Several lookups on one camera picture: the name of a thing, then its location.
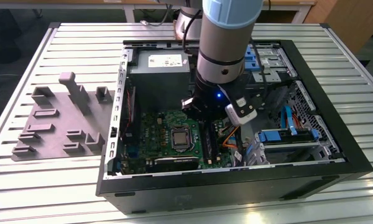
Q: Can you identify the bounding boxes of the silver CPU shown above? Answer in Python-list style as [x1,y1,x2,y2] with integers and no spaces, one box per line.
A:
[173,132,191,146]

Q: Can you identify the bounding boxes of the black PC case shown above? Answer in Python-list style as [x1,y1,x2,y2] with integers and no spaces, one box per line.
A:
[95,39,373,214]

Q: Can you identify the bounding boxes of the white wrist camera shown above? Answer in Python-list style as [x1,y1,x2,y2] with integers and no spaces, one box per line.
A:
[224,97,259,127]

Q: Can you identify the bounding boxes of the hard disk in blue carrier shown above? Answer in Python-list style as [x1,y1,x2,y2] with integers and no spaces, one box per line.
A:
[256,129,320,144]

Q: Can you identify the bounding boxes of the CPU socket with metal cover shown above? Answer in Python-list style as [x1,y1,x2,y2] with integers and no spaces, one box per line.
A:
[168,126,196,152]

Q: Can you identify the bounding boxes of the silver disk bay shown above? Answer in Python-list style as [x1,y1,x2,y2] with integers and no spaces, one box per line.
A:
[243,130,345,168]

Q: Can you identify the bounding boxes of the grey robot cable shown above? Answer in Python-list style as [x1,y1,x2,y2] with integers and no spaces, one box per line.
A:
[140,0,175,26]

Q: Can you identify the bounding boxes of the grey power supply unit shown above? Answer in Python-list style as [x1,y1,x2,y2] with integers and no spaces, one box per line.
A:
[127,49,199,113]

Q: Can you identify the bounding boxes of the black graphics card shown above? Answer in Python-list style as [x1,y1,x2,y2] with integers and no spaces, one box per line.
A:
[153,156,200,173]

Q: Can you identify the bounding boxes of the wooden cabinet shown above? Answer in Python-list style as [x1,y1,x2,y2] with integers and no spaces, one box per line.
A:
[304,0,373,55]

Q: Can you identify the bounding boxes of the silver drive cage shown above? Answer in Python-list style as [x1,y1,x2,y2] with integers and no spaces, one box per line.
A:
[244,42,299,98]

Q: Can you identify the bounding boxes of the blue plastic drive rails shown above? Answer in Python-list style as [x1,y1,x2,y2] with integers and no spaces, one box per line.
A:
[244,45,263,72]

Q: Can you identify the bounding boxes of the orange cable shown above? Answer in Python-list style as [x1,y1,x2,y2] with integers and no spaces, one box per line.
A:
[221,130,241,149]

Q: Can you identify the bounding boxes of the green motherboard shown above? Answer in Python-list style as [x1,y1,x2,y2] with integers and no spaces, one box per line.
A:
[140,109,233,174]

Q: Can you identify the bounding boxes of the blue flat cable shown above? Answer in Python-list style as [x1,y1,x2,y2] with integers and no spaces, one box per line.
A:
[280,105,299,136]

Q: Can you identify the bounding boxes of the grey parts rack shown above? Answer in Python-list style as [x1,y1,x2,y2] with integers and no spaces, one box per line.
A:
[11,72,116,163]

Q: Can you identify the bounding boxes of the wooden desk white frame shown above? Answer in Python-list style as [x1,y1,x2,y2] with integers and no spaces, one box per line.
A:
[103,0,317,24]

